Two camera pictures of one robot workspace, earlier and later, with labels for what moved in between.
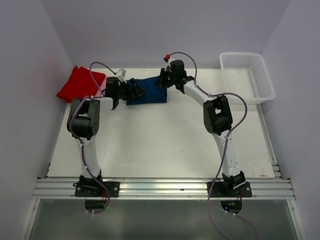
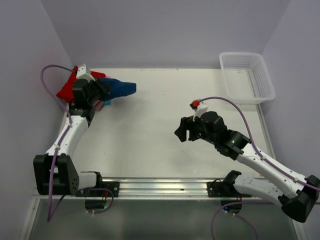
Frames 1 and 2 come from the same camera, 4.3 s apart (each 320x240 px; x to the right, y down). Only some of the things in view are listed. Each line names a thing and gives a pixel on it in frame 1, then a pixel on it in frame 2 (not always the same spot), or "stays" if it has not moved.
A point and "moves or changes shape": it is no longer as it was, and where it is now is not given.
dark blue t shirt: (155, 92) moves or changes shape
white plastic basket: (246, 74) stays
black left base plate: (90, 189) stays
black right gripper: (160, 81) to (185, 123)
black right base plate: (218, 190) stays
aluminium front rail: (163, 189) stays
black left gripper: (136, 89) to (104, 88)
